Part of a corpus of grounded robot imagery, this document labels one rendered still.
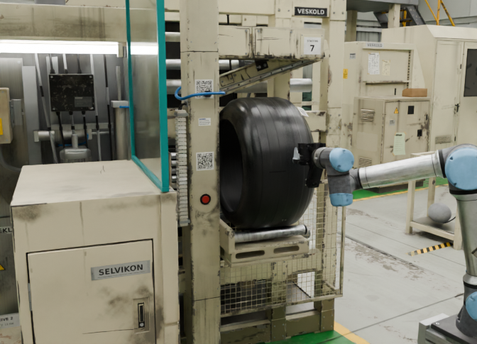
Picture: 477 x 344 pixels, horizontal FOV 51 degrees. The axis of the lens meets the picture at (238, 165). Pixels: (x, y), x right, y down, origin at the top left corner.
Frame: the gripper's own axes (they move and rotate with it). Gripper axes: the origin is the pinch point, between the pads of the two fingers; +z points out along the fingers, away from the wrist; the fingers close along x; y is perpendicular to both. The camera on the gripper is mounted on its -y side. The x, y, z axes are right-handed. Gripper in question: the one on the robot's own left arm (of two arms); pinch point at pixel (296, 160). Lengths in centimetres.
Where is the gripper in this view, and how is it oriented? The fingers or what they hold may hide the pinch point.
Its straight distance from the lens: 195.4
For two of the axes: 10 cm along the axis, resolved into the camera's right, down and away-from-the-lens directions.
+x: -9.4, 0.5, -3.4
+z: -3.4, -0.6, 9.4
